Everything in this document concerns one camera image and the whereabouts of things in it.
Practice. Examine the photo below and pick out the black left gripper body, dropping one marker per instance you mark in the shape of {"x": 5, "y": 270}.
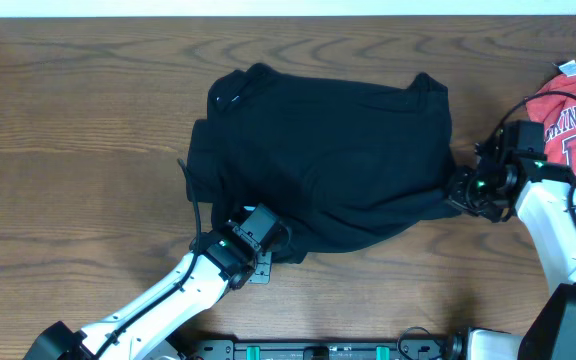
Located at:
{"x": 260, "y": 272}

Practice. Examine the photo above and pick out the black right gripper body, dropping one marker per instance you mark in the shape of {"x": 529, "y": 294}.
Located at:
{"x": 475, "y": 194}

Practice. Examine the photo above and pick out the black polo shirt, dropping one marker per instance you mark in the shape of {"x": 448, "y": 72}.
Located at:
{"x": 345, "y": 164}

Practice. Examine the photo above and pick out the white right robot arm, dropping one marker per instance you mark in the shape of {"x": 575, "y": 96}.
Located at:
{"x": 541, "y": 196}

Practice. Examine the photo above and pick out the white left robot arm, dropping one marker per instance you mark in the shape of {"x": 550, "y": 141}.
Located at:
{"x": 216, "y": 264}

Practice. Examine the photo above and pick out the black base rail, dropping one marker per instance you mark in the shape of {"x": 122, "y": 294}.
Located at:
{"x": 408, "y": 348}

